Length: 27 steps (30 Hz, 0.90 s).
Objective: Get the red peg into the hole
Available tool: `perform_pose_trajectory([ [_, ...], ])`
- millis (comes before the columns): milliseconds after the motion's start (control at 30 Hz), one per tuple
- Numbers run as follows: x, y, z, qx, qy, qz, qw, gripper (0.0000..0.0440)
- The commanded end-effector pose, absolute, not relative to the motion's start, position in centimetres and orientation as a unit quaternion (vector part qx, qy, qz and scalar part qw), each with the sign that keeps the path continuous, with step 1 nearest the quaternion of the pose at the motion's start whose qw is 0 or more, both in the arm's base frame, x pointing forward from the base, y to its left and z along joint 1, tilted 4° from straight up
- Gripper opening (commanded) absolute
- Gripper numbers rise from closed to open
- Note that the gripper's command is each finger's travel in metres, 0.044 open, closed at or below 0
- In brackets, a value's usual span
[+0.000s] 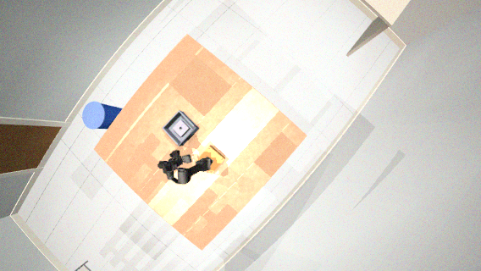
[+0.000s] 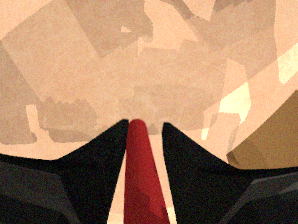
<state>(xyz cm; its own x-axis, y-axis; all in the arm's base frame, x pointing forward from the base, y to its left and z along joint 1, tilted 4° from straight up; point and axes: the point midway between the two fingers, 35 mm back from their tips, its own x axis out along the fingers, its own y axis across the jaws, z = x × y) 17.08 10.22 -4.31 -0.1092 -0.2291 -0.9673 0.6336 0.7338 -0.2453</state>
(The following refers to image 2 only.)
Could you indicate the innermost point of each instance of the red peg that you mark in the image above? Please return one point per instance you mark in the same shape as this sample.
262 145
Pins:
143 202

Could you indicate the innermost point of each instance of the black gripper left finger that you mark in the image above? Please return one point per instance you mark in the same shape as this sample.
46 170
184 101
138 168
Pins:
81 184

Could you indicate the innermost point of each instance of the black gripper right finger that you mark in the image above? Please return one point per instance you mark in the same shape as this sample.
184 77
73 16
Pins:
207 190

